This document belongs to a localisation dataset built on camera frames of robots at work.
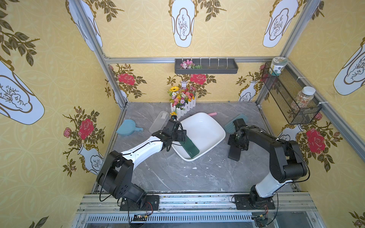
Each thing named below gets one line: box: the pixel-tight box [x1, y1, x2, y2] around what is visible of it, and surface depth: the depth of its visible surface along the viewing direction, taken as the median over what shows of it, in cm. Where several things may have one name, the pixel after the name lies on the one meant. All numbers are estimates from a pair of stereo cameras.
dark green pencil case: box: [179, 134, 200, 158], surface depth 96 cm
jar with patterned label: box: [268, 56, 289, 76], surface depth 87 cm
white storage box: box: [171, 112, 227, 162], surface depth 100 cm
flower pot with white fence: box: [167, 86, 197, 119], surface depth 106 cm
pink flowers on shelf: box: [180, 59, 203, 69], surface depth 89 cm
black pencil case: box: [227, 144, 242, 162], surface depth 89 cm
